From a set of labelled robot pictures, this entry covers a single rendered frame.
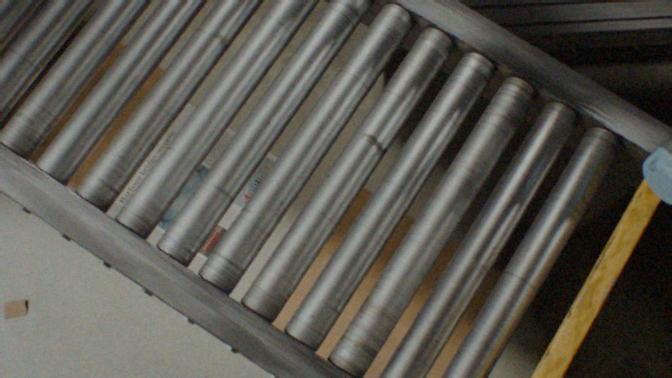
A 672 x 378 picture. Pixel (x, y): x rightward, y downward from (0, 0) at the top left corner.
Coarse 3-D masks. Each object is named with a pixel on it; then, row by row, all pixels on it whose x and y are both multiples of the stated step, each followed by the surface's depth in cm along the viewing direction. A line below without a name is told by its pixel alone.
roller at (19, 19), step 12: (0, 0) 114; (12, 0) 114; (24, 0) 115; (36, 0) 116; (0, 12) 113; (12, 12) 114; (24, 12) 115; (0, 24) 113; (12, 24) 114; (0, 36) 114; (12, 36) 116; (0, 48) 115
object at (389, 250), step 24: (360, 192) 190; (408, 216) 189; (336, 240) 188; (312, 264) 186; (384, 264) 186; (360, 288) 185; (432, 288) 185; (480, 288) 185; (288, 312) 183; (408, 312) 184; (336, 336) 182; (456, 336) 183; (384, 360) 181
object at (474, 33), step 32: (384, 0) 116; (416, 0) 115; (448, 0) 115; (416, 32) 119; (448, 32) 114; (480, 32) 114; (448, 64) 122; (512, 64) 113; (544, 64) 113; (544, 96) 113; (576, 96) 112; (608, 96) 112; (576, 128) 116; (608, 128) 111; (640, 128) 111; (640, 160) 113
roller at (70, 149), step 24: (168, 0) 114; (192, 0) 115; (144, 24) 114; (168, 24) 114; (144, 48) 112; (168, 48) 115; (120, 72) 111; (144, 72) 113; (96, 96) 110; (120, 96) 111; (72, 120) 110; (96, 120) 110; (72, 144) 109; (96, 144) 111; (48, 168) 108; (72, 168) 109
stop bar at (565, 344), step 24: (648, 192) 106; (624, 216) 106; (648, 216) 106; (624, 240) 105; (600, 264) 104; (624, 264) 104; (600, 288) 103; (576, 312) 102; (576, 336) 102; (552, 360) 101
